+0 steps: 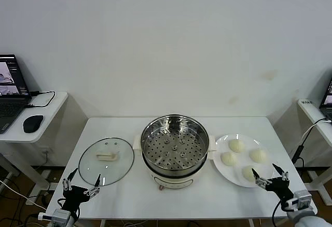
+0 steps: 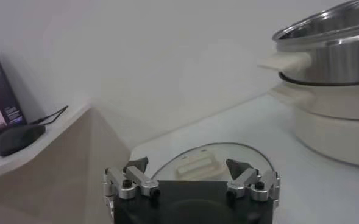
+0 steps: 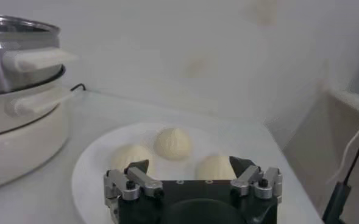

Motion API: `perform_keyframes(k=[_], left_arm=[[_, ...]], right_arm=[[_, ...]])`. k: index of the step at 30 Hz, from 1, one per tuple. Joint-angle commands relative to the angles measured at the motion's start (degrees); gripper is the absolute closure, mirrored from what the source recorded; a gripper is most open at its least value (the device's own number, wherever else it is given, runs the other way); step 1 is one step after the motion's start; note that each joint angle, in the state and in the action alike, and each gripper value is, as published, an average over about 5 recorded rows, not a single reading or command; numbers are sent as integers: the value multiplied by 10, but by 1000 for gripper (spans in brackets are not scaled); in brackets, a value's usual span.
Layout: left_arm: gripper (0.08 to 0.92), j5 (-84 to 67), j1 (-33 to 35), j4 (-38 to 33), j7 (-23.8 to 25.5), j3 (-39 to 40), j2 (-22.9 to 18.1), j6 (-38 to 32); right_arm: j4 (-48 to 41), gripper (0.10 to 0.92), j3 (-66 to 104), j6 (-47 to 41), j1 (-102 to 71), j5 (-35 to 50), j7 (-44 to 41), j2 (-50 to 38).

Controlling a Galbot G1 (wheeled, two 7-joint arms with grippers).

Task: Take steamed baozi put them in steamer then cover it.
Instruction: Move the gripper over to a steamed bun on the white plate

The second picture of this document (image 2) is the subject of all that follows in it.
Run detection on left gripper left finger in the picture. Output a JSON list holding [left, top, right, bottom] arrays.
[[102, 156, 161, 219]]

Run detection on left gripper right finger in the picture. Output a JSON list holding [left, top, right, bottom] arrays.
[[226, 158, 281, 209]]

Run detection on glass lid cream handle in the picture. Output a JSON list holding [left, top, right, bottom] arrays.
[[151, 142, 274, 183]]

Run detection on stainless steel steamer basket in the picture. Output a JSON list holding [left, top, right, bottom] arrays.
[[258, 0, 359, 86]]

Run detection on white side table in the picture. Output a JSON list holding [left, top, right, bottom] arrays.
[[0, 103, 132, 224]]

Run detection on cream electric cooking pot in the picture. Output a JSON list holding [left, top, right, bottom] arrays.
[[269, 80, 359, 169]]

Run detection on black computer mouse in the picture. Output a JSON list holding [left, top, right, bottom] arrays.
[[0, 124, 46, 157]]

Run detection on black laptop cable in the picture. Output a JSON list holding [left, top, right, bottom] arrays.
[[29, 105, 69, 125]]

